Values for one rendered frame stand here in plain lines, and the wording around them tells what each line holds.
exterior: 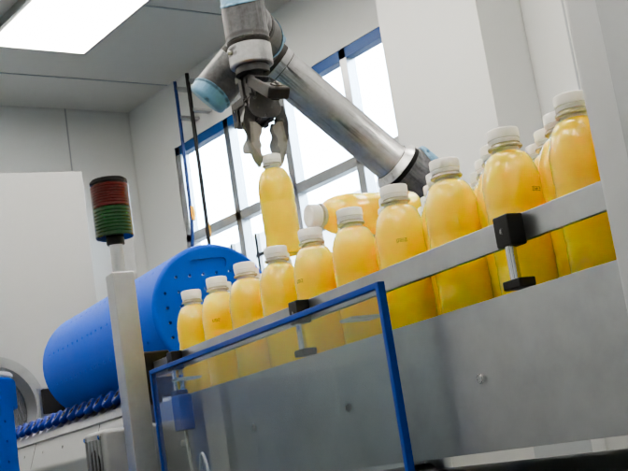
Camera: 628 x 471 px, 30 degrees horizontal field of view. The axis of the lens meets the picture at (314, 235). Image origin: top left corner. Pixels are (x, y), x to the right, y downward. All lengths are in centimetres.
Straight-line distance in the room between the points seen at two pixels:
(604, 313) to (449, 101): 439
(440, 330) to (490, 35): 413
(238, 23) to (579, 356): 140
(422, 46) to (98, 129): 350
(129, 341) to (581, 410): 93
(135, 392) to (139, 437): 7
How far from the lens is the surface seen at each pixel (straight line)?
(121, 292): 193
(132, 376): 192
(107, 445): 212
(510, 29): 556
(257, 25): 242
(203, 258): 251
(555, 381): 122
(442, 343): 137
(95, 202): 196
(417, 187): 321
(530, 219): 126
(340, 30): 667
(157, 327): 244
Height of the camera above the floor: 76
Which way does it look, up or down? 10 degrees up
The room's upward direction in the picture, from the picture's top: 9 degrees counter-clockwise
